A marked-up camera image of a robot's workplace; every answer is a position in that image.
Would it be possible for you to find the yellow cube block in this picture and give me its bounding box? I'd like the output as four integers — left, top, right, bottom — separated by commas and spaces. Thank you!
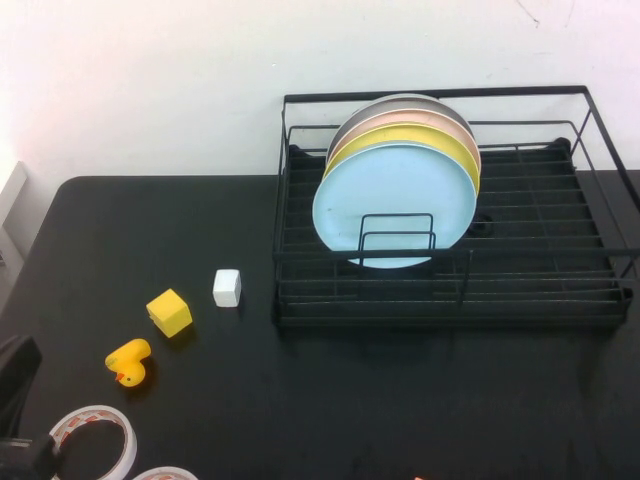
145, 288, 194, 339

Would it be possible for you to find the pink round plate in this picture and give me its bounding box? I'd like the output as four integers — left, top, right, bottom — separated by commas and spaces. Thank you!
325, 107, 482, 166

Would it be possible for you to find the grey round plate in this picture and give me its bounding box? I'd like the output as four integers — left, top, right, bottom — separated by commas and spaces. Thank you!
327, 93, 474, 156

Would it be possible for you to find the black wire dish rack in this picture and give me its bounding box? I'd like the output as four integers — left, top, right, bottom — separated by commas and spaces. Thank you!
271, 84, 640, 329

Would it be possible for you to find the light blue round plate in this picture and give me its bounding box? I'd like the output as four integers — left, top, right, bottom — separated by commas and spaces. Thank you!
311, 141, 477, 270

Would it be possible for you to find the white tape roll red print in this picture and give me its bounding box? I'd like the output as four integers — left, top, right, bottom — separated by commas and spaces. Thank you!
132, 466, 201, 480
48, 404, 139, 480

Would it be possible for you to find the white cube block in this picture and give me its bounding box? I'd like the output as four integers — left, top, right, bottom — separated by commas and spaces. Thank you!
212, 268, 243, 308

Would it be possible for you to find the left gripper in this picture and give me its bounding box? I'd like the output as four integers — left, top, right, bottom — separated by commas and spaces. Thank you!
0, 333, 65, 480

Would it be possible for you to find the yellow round plate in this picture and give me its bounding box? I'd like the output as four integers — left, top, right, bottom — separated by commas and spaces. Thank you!
322, 123, 482, 196

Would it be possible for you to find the yellow rubber duck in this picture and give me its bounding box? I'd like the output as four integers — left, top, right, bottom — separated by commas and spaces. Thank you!
104, 338, 152, 390

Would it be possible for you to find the grey wall trunking box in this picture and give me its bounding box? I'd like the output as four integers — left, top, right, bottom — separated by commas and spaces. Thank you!
0, 160, 34, 271

